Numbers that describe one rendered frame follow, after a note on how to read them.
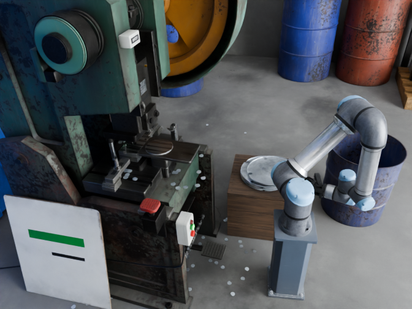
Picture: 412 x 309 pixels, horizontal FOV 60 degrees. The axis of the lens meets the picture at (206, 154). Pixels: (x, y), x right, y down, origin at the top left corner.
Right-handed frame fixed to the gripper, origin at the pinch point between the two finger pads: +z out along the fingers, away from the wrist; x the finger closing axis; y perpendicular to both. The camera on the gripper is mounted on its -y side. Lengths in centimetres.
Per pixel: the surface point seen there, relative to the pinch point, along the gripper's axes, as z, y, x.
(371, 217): -42, -29, 36
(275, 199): 3.2, 12.9, 6.7
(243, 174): 25.7, 6.9, 0.9
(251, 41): 154, -259, 11
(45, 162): 73, 90, -46
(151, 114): 42, 54, -57
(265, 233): 8.4, 14.3, 34.3
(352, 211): -31.1, -22.3, 30.4
